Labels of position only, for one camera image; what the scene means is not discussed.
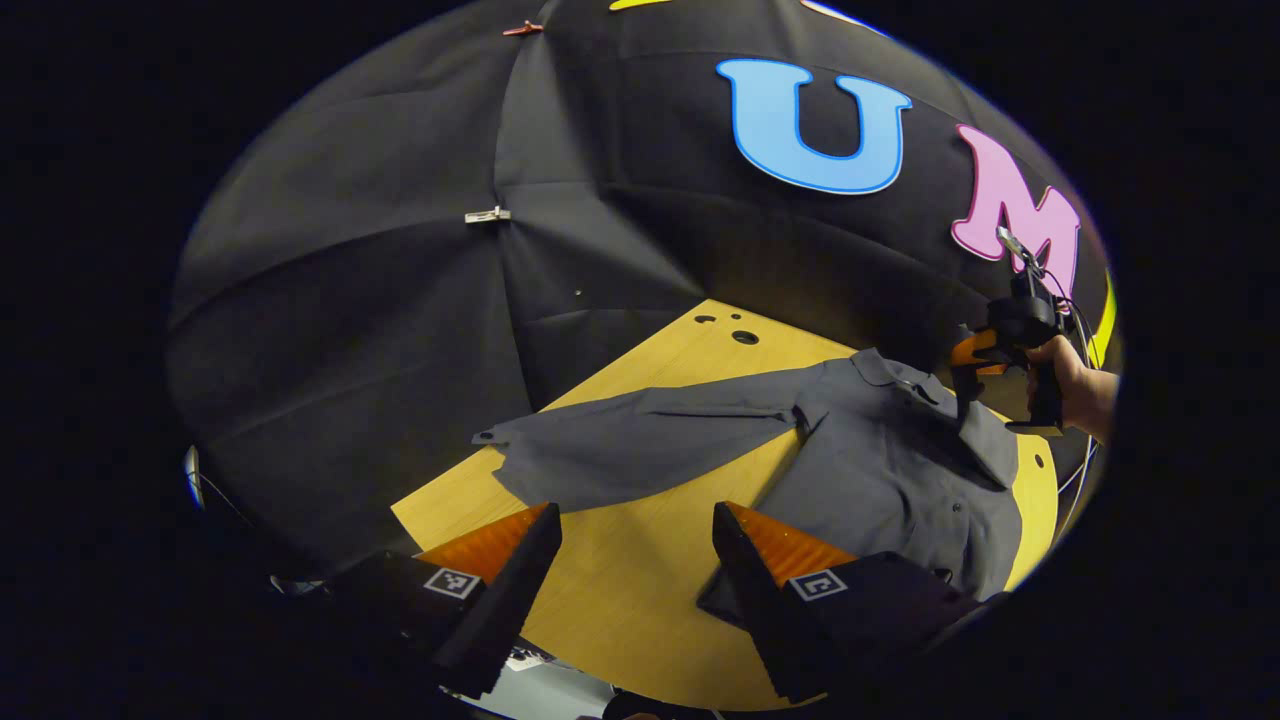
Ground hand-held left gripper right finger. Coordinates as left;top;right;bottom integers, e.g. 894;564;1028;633
711;501;986;704

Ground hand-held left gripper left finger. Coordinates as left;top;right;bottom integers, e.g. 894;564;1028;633
330;503;564;699

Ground grey long-sleeved shirt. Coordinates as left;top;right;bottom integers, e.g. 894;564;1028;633
472;347;1023;633

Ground black backdrop cloth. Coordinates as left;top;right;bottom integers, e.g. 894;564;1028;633
165;0;1119;591

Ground thin gripper cables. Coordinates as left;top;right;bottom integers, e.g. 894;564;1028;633
1035;262;1105;496

